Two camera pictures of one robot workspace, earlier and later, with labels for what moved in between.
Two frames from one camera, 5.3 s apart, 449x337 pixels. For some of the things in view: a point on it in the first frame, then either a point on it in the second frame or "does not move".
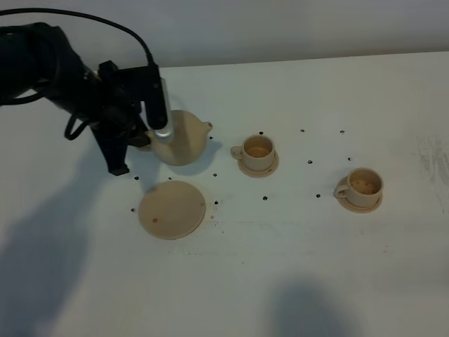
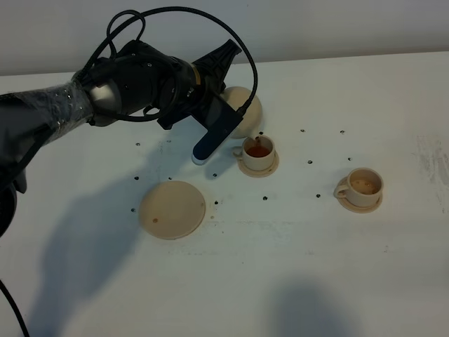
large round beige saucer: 172,210 does not move
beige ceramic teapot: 185,144 → 238,97
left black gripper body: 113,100 → 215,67
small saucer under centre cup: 258,174 does not move
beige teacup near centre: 257,152 does not move
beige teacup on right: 364,189 does not move
